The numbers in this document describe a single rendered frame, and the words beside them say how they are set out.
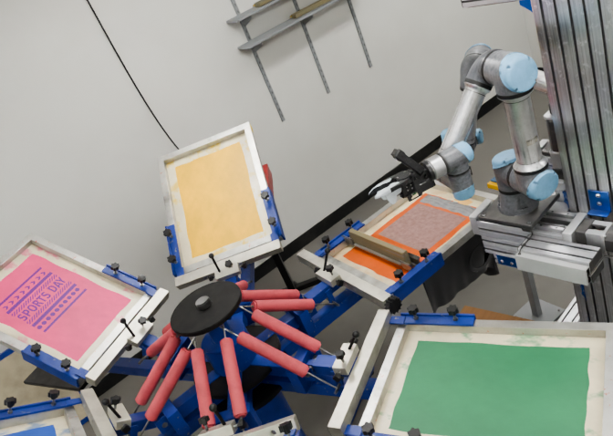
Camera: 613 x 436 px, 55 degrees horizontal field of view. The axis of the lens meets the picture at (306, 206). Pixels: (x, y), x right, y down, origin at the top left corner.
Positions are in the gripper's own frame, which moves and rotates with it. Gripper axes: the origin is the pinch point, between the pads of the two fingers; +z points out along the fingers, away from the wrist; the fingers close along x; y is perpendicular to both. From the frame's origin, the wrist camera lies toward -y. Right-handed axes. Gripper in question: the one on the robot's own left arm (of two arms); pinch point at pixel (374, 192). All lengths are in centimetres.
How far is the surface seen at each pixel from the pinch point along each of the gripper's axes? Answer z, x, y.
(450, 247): -37, 54, 62
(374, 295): 6, 43, 58
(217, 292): 63, 55, 28
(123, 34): 49, 250, -84
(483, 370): -9, -10, 74
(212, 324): 69, 36, 31
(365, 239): -9, 82, 52
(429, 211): -48, 94, 60
